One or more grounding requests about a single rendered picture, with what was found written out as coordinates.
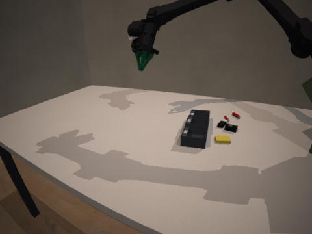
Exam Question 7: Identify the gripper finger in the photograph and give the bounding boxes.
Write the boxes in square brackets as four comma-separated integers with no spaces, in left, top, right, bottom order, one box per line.
[135,51,147,70]
[140,53,153,71]

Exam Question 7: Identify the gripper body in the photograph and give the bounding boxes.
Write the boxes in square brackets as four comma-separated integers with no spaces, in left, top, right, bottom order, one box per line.
[132,34,159,55]

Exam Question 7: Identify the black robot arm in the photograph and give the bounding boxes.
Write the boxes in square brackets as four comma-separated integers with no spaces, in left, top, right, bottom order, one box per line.
[127,0,312,59]

